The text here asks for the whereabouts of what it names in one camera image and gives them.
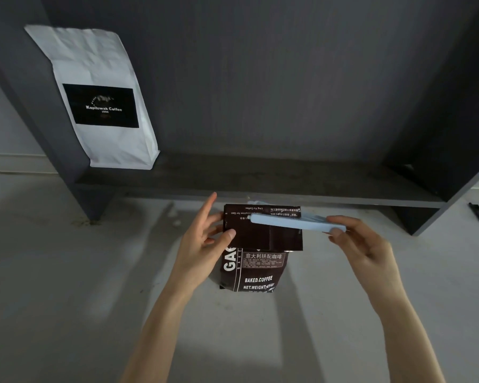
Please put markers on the light blue sealing clip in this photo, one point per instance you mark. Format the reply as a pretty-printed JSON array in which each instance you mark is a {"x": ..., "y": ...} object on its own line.
[{"x": 291, "y": 224}]

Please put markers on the person's right forearm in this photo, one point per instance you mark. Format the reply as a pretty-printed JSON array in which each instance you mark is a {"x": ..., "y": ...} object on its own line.
[{"x": 409, "y": 339}]

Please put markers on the dark grey shelf unit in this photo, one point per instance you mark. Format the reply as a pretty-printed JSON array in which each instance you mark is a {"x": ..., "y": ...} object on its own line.
[{"x": 287, "y": 115}]

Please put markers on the person's left hand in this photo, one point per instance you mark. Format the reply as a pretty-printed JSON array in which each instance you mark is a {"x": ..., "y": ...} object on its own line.
[{"x": 193, "y": 255}]

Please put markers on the dark brown coffee bag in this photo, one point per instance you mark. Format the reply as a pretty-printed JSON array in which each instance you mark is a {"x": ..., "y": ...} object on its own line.
[{"x": 259, "y": 255}]

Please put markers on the person's left forearm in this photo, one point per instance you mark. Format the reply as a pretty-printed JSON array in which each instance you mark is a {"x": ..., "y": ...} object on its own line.
[{"x": 163, "y": 335}]

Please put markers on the person's left thumb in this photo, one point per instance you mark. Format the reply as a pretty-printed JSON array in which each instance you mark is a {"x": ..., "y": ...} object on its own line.
[{"x": 221, "y": 238}]

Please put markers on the person's right hand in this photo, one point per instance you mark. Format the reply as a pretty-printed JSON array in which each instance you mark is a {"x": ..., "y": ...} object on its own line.
[{"x": 373, "y": 259}]

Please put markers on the white coffee bag black label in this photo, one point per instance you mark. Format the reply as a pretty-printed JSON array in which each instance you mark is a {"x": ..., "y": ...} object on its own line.
[{"x": 99, "y": 99}]

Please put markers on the person's right thumb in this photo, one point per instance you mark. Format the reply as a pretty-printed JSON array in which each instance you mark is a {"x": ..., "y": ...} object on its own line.
[{"x": 349, "y": 224}]

